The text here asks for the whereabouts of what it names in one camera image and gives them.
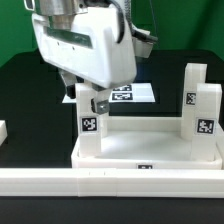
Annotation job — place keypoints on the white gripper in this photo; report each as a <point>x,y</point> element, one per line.
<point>91,50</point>

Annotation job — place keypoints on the white desk top tray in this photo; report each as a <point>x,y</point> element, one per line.
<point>141,143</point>

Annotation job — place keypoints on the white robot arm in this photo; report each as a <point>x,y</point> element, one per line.
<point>62,12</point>

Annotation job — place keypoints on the fiducial marker sheet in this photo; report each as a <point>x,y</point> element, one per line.
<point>134,93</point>

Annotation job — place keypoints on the white left fence block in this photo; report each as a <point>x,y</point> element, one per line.
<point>3,131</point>

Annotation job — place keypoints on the white front fence bar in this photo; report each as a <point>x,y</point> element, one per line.
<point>111,182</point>

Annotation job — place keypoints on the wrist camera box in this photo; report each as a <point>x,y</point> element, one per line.
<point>143,42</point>

